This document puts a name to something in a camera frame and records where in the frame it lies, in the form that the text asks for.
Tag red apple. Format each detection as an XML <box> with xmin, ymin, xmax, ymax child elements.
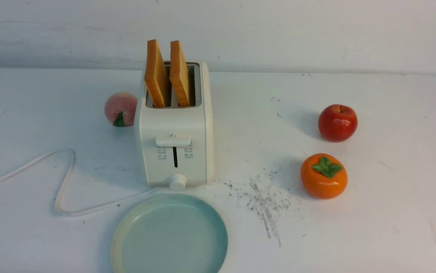
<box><xmin>318</xmin><ymin>104</ymin><xmax>358</xmax><ymax>142</ymax></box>

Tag pink peach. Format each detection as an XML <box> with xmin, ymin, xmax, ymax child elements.
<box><xmin>104</xmin><ymin>92</ymin><xmax>138</xmax><ymax>127</ymax></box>

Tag toast slice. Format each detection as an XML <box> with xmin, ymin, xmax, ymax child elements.
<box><xmin>144</xmin><ymin>39</ymin><xmax>171</xmax><ymax>108</ymax></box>
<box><xmin>169</xmin><ymin>41</ymin><xmax>191</xmax><ymax>107</ymax></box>

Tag orange persimmon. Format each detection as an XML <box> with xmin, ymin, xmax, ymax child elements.
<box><xmin>300</xmin><ymin>153</ymin><xmax>348</xmax><ymax>200</ymax></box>

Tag white power cable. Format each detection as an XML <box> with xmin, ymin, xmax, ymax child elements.
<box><xmin>0</xmin><ymin>148</ymin><xmax>162</xmax><ymax>217</ymax></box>

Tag white two-slot toaster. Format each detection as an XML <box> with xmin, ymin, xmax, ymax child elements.
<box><xmin>134</xmin><ymin>61</ymin><xmax>216</xmax><ymax>190</ymax></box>

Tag light blue round plate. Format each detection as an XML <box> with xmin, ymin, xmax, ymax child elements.
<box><xmin>110</xmin><ymin>194</ymin><xmax>229</xmax><ymax>273</ymax></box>

